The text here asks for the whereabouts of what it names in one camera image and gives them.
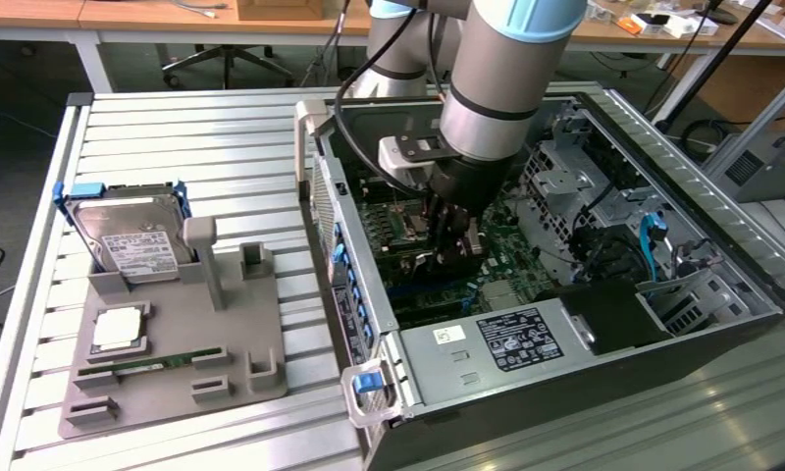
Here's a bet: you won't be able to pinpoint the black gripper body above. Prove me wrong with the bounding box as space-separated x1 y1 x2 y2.
426 155 516 216

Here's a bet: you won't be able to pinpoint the black graphics card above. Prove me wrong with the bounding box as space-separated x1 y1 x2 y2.
370 247 476 295

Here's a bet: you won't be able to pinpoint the CPU socket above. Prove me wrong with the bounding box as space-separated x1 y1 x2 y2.
392 195 433 242

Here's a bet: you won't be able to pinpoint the green motherboard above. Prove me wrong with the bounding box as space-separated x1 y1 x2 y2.
356 169 568 330

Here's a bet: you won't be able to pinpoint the blue expansion slot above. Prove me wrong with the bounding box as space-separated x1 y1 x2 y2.
386 282 464 297

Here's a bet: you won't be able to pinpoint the silver chipset heat sink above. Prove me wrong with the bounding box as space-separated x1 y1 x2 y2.
480 282 522 303

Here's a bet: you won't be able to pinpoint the black expansion slot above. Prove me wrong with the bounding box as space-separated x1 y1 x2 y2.
397 307 472 326

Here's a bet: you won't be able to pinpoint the silver power supply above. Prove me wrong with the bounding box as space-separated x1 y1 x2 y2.
392 297 604 418

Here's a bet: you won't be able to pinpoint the black plastic shroud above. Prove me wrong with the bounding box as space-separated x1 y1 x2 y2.
534 280 677 358

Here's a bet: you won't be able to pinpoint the silver disk bay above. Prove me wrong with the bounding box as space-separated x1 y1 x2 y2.
633 267 784 338

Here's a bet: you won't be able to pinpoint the black PC case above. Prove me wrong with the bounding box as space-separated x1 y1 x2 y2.
293 90 785 471

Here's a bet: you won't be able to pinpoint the small black white box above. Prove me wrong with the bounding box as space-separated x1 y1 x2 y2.
630 12 673 35

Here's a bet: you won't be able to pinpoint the black stand pole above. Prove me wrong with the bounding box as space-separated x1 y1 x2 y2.
652 0 778 133

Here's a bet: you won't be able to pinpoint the black office chair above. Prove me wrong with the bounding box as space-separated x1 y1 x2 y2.
161 42 296 90

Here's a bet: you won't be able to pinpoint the white cardboard box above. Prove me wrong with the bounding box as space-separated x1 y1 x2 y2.
660 13 721 39

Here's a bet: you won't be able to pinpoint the brown cardboard box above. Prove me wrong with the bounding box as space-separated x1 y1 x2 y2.
237 0 332 22

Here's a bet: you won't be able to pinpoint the grey parts rack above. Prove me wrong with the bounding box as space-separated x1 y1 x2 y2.
58 215 293 441

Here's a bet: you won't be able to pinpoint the grey equipment box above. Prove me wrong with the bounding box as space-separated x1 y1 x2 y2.
702 131 785 205

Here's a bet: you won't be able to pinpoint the silver hard disk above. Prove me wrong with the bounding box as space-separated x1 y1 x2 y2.
63 193 194 286

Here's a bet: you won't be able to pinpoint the black monitor foot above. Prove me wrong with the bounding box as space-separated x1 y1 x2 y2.
689 0 741 26

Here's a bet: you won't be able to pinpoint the green RAM stick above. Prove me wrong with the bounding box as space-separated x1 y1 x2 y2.
77 353 201 379

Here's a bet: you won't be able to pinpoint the silver CPU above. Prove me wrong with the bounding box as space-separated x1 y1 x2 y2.
89 308 146 357

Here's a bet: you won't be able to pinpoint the hard disk drive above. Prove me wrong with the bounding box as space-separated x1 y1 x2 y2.
49 179 189 274

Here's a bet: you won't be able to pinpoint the long wooden desk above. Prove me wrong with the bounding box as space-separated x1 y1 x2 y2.
77 0 785 119

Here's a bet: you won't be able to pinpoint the small wooden desk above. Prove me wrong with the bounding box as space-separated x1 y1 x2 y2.
0 0 86 45

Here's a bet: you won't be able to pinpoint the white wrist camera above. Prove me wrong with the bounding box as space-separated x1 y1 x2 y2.
377 134 464 185

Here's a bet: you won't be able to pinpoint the black power connector wires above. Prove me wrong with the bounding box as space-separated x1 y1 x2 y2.
568 185 642 288

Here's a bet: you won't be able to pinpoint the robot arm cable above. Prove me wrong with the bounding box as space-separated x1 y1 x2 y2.
334 0 433 195

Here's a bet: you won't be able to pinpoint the blue disk wire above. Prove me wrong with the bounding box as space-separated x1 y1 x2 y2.
637 208 669 286

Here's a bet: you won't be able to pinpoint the grey plastic case handle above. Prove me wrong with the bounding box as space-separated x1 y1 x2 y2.
293 99 342 197
337 359 401 429

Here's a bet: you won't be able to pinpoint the aluminium frame profile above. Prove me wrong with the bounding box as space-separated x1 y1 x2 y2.
698 63 785 173

